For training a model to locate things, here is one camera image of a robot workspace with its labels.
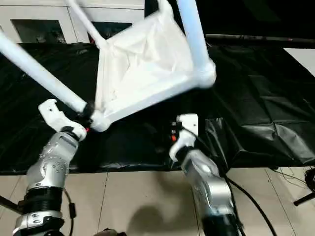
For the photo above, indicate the white plastic table top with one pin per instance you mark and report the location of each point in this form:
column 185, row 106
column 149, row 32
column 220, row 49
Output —
column 142, row 64

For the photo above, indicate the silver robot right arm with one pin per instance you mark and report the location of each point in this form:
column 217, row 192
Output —
column 209, row 187

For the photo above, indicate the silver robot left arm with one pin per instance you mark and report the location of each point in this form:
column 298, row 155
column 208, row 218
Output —
column 51, row 167

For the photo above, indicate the black work mat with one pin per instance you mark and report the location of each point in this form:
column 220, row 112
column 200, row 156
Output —
column 266, row 108

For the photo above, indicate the white glass-door cabinet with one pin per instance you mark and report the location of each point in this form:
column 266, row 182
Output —
column 44, row 22

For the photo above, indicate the black stand leg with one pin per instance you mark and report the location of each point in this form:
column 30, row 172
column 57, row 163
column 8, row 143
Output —
column 9, row 205

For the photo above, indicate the black backdrop cloth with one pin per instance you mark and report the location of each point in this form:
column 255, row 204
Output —
column 246, row 19

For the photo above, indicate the black tripod leg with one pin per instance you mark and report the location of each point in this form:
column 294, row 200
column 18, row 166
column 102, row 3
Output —
column 305, row 198

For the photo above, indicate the white board corner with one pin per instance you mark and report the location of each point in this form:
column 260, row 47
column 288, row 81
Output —
column 301, row 59

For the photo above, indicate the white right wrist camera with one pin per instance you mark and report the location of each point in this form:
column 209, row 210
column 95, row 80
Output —
column 186, row 130

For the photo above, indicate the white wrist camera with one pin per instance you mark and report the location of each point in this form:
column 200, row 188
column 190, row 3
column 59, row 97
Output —
column 186, row 130
column 59, row 118

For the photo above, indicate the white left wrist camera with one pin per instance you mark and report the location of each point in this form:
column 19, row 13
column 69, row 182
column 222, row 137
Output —
column 59, row 118

